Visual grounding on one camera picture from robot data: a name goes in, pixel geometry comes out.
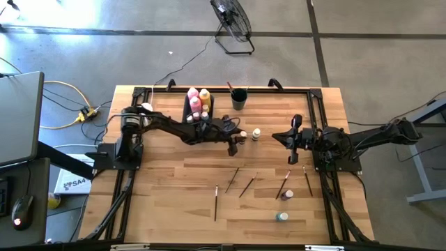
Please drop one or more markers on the white SA4 box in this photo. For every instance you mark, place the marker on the white SA4 box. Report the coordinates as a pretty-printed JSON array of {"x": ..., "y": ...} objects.
[{"x": 75, "y": 184}]

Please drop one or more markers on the orange-bristle black paintbrush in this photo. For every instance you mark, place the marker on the orange-bristle black paintbrush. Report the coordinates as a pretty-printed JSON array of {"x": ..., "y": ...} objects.
[{"x": 230, "y": 86}]

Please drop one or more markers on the black floor fan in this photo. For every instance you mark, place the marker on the black floor fan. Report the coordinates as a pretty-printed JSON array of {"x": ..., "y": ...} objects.
[{"x": 231, "y": 21}]

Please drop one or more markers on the large pink labelled paint bottle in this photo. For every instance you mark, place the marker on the large pink labelled paint bottle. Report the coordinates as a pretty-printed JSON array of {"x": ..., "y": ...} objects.
[{"x": 192, "y": 92}]

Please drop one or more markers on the black desk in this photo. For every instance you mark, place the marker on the black desk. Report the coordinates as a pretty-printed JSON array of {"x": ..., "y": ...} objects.
[{"x": 38, "y": 181}]

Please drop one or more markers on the small white black-label paint bottle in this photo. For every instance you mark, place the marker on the small white black-label paint bottle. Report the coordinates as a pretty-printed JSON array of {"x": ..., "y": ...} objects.
[{"x": 256, "y": 134}]

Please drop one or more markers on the white bulb table lamp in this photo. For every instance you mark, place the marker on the white bulb table lamp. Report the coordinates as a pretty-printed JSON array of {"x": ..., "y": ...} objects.
[{"x": 147, "y": 106}]

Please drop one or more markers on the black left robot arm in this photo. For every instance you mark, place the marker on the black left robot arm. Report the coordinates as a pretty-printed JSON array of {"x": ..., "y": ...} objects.
[{"x": 163, "y": 125}]

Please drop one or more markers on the black keyboard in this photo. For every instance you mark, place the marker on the black keyboard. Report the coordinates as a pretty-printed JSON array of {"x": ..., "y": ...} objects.
[{"x": 3, "y": 197}]

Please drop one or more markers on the black aluminium table frame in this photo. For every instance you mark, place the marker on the black aluminium table frame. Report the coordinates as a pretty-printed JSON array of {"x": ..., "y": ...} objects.
[{"x": 296, "y": 91}]

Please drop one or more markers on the grey metal desk frame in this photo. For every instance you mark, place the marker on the grey metal desk frame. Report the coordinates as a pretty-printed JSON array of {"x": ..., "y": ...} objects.
[{"x": 423, "y": 181}]

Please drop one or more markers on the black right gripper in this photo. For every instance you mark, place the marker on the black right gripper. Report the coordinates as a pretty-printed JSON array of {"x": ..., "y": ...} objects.
[{"x": 310, "y": 139}]

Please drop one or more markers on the black table clamp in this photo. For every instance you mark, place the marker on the black table clamp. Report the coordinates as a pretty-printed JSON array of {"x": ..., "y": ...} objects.
[
  {"x": 170, "y": 83},
  {"x": 275, "y": 83}
]

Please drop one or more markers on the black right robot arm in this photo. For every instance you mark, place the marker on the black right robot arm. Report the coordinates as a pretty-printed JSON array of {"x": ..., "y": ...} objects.
[{"x": 369, "y": 137}]

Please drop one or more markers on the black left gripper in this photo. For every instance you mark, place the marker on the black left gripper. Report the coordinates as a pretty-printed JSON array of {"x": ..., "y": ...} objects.
[{"x": 221, "y": 132}]

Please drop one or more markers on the thin orange-tip black paintbrush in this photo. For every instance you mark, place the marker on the thin orange-tip black paintbrush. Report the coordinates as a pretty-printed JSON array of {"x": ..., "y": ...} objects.
[{"x": 232, "y": 180}]

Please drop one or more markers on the black diagonal desk bar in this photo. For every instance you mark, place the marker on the black diagonal desk bar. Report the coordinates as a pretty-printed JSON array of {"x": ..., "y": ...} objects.
[{"x": 62, "y": 158}]

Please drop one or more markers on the small dark green paint bottle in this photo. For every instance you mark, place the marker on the small dark green paint bottle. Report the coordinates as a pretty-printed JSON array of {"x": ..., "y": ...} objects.
[{"x": 190, "y": 119}]

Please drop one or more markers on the yellow roll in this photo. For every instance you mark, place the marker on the yellow roll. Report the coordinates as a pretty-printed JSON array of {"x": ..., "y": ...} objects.
[{"x": 54, "y": 201}]

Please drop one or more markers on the large yellow paint bottle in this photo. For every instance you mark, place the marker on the large yellow paint bottle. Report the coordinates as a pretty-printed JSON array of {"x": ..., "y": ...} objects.
[{"x": 205, "y": 96}]

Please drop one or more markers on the small dark purple paint bottle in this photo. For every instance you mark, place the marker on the small dark purple paint bottle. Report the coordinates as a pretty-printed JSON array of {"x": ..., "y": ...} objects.
[{"x": 286, "y": 195}]

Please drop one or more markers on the black computer mouse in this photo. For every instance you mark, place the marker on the black computer mouse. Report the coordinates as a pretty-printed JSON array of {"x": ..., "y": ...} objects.
[{"x": 22, "y": 211}]

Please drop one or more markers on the small turquoise paint bottle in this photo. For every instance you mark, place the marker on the small turquoise paint bottle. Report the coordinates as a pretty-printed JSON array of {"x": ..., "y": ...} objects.
[{"x": 281, "y": 217}]

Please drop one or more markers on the teal ribbed cup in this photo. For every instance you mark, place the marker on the teal ribbed cup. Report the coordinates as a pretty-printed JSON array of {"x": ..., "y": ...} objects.
[{"x": 238, "y": 101}]

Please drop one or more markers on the silver aluminium bracket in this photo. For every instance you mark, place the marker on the silver aluminium bracket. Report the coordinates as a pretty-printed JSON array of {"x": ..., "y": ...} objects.
[
  {"x": 324, "y": 248},
  {"x": 129, "y": 248}
]

